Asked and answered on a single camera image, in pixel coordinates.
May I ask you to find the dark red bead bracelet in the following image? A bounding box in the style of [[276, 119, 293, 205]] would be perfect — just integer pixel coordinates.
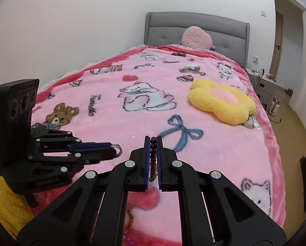
[[149, 136, 158, 182]]

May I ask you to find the grey nightstand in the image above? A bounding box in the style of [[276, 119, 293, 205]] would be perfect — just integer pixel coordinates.
[[246, 67, 276, 101]]

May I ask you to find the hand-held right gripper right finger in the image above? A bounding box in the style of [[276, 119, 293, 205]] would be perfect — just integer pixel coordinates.
[[157, 135, 288, 246]]

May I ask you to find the pink printed blanket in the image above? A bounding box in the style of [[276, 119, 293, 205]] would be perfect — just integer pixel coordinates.
[[30, 44, 284, 246]]

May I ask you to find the pink plush pillow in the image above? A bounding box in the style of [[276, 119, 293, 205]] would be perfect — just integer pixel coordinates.
[[181, 26, 216, 50]]

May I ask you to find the wooden door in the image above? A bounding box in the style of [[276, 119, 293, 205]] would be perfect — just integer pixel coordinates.
[[272, 11, 284, 82]]

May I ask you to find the white floor heater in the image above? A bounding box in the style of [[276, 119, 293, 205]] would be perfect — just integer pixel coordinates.
[[268, 96, 282, 116]]

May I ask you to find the yellow flower cushion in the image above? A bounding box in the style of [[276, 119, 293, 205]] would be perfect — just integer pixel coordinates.
[[188, 79, 257, 126]]

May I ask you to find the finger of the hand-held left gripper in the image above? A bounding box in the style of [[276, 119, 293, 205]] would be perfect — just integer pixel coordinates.
[[27, 148, 119, 173], [30, 124, 115, 152]]

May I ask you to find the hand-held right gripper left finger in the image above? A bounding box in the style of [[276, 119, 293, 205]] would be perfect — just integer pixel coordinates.
[[17, 136, 150, 246]]

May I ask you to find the person's left forearm yellow sleeve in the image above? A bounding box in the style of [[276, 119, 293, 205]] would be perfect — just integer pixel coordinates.
[[0, 173, 35, 240]]

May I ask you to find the brown bead necklace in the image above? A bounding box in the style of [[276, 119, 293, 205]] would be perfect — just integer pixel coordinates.
[[125, 207, 136, 237]]

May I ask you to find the silver ring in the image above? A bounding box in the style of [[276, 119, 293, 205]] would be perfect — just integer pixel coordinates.
[[111, 144, 123, 157]]

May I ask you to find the grey upholstered bed headboard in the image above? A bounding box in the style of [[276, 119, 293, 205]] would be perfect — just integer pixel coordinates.
[[144, 12, 250, 68]]

